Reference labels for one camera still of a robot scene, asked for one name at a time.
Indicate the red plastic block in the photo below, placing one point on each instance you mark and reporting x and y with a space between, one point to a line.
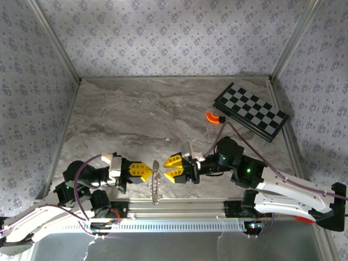
301 218

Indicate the orange curved plastic piece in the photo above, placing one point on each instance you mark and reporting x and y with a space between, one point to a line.
210 118

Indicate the thin aluminium table rail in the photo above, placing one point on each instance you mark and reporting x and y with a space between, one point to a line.
174 78

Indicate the folded black white chessboard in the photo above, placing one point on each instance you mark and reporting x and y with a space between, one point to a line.
250 108

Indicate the aluminium table side rail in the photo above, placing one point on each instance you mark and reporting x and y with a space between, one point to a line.
295 166
63 136

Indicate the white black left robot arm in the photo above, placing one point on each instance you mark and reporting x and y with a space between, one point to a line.
49 225

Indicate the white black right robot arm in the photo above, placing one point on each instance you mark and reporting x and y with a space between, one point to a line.
288 190

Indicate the wide aluminium frame rail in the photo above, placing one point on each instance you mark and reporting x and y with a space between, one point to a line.
176 208

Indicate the grey metal sheet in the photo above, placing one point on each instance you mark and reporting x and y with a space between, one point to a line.
163 247

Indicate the aluminium frame post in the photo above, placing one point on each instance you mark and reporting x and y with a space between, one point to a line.
296 38

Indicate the black circuit board with lights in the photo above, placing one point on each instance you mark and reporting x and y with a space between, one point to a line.
254 227

